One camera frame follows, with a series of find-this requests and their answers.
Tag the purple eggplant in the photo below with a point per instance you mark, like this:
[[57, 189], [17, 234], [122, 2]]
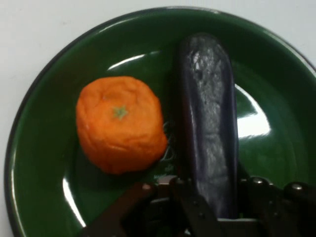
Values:
[[209, 111]]

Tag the dark green round plate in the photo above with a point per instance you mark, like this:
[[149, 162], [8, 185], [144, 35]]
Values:
[[49, 148]]

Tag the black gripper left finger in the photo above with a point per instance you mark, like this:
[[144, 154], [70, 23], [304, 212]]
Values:
[[190, 209]]

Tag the orange mandarin fruit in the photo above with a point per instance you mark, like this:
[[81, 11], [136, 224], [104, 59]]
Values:
[[118, 128]]

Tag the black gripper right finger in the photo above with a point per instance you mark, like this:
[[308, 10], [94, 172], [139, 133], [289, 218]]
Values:
[[284, 209]]

